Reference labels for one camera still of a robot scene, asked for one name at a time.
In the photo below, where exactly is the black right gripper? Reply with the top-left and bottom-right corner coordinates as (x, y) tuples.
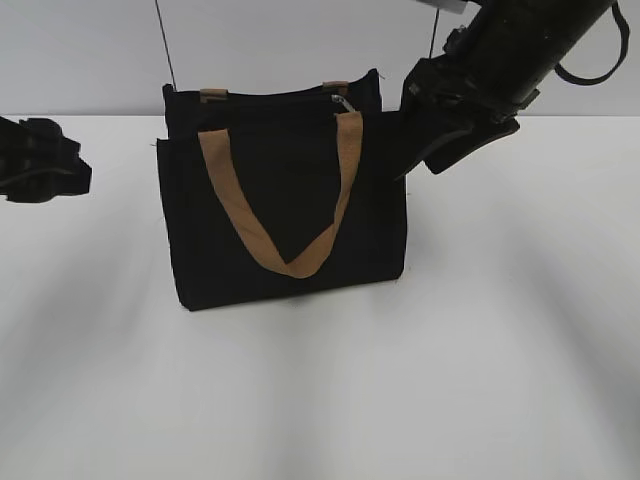
(381, 0), (615, 180)

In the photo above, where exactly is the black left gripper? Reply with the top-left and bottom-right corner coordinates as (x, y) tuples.
(1, 118), (92, 203)

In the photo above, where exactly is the black canvas tote bag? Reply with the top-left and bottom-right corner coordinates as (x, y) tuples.
(157, 70), (407, 311)

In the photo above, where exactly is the tan front bag handle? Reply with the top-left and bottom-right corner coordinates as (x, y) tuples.
(198, 112), (364, 279)

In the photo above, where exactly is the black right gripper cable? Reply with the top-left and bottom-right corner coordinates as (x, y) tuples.
(554, 0), (630, 85)

